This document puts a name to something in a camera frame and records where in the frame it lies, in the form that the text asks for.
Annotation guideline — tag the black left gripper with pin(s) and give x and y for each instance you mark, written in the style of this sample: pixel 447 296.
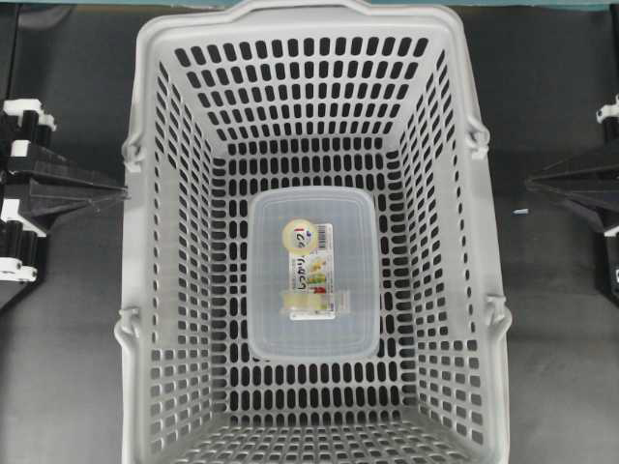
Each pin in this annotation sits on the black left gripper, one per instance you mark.
pixel 29 209

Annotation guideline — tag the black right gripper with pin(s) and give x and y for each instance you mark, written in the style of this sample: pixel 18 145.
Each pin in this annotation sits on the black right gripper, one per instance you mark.
pixel 595 201

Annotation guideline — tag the grey plastic shopping basket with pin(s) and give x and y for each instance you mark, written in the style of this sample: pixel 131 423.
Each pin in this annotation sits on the grey plastic shopping basket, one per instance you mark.
pixel 283 94

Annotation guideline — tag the clear plastic food container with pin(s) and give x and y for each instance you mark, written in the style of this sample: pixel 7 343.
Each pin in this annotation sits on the clear plastic food container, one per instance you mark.
pixel 313 276

